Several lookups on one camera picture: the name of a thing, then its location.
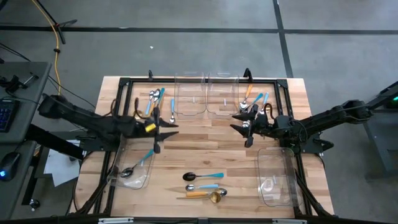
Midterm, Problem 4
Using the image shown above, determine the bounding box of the grey metal stand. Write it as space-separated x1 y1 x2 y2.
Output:
362 81 398 179

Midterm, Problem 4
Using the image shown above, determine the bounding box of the silver aluminium bracket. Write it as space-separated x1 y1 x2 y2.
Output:
272 218 308 224
98 217 135 224

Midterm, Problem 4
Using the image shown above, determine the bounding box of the black tripod stand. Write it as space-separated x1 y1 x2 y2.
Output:
32 0 78 45

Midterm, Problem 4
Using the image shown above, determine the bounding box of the teal handled black spoon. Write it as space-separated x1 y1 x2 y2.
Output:
242 92 264 129
182 172 225 182
120 149 155 179
155 87 166 110

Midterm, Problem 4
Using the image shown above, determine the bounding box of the clear plastic bin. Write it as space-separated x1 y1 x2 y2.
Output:
173 70 208 116
106 133 156 190
256 147 303 208
206 70 240 116

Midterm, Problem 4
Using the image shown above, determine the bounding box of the white paper sheet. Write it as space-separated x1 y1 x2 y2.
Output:
43 139 82 188

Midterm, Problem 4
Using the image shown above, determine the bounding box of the black computer mouse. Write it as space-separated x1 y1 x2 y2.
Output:
0 151 22 182

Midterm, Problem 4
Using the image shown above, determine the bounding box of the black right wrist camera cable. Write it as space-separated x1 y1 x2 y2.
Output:
263 103 277 121

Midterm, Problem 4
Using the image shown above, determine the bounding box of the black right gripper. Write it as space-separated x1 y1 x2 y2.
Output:
230 104 277 148

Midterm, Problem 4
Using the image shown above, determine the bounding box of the orange handled silver spoon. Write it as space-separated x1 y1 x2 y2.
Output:
185 187 228 198

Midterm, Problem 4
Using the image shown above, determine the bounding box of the grey side desk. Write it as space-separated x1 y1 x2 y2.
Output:
0 61 53 220

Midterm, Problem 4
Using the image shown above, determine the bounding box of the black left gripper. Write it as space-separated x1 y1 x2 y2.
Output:
123 106 180 154

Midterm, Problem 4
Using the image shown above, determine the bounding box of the black backlit keyboard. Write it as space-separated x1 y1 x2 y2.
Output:
0 98 20 134

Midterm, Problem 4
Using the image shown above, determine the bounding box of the spoons group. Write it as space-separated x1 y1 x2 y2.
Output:
150 89 161 116
239 84 254 111

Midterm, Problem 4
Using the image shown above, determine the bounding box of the black desk clamp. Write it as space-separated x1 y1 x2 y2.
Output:
0 72 40 93

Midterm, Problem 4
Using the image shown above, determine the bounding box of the yellow extension cable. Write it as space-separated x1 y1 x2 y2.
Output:
30 0 62 96

